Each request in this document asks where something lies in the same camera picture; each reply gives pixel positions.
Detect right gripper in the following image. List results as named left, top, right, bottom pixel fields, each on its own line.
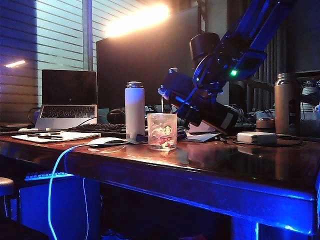
left=162, top=56, right=227, bottom=126

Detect black thermos bottle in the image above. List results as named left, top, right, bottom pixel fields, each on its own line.
left=157, top=84, right=238, bottom=136

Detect printed glass cup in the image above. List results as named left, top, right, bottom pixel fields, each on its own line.
left=146, top=112, right=178, bottom=152

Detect white thermos bottle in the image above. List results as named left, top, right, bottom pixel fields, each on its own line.
left=124, top=81, right=147, bottom=142

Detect bronze thermos bottle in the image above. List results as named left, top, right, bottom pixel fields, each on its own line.
left=274, top=72, right=301, bottom=136

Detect dark blue notebook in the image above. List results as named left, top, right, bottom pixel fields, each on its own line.
left=179, top=132, right=223, bottom=143

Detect large black monitor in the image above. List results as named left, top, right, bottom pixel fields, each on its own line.
left=96, top=6, right=201, bottom=110

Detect black power strip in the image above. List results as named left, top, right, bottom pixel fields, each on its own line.
left=234, top=123, right=256, bottom=133

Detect black headphones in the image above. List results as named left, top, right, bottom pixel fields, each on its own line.
left=106, top=109, right=126, bottom=125

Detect white power adapter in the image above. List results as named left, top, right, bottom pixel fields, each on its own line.
left=236, top=131, right=278, bottom=146

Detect small bronze tin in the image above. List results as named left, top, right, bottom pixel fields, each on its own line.
left=256, top=118, right=276, bottom=130

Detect black keyboard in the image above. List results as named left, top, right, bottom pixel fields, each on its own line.
left=62, top=123, right=127, bottom=139

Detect white computer mouse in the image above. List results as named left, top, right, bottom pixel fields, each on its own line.
left=87, top=136, right=130, bottom=148

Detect dark pleated curtain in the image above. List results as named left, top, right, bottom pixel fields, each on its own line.
left=226, top=0, right=288, bottom=113

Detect white notepad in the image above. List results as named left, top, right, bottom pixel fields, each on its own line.
left=11, top=130, right=102, bottom=145

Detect silver open laptop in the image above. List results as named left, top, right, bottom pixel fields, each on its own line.
left=34, top=69, right=99, bottom=130

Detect blue lit keyboard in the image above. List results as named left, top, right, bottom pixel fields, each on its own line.
left=24, top=171, right=76, bottom=182

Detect round stool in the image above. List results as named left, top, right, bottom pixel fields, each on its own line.
left=0, top=177, right=20, bottom=221

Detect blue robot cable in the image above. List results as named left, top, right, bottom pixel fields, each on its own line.
left=179, top=56, right=210, bottom=112

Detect metal window post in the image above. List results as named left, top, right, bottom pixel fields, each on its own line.
left=82, top=0, right=94, bottom=72

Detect black adapter cable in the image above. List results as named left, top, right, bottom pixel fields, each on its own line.
left=232, top=134, right=304, bottom=148

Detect thin white hanging cable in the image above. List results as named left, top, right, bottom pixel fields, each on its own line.
left=81, top=177, right=91, bottom=240

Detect glowing blue cable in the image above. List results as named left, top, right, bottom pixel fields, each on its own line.
left=47, top=143, right=102, bottom=240

